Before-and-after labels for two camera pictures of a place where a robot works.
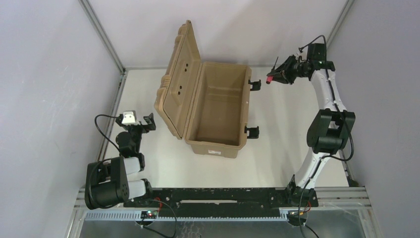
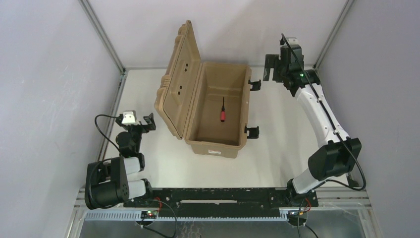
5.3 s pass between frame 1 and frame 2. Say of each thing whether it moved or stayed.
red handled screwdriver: moved
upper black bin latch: stayed
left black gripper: stayed
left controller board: stayed
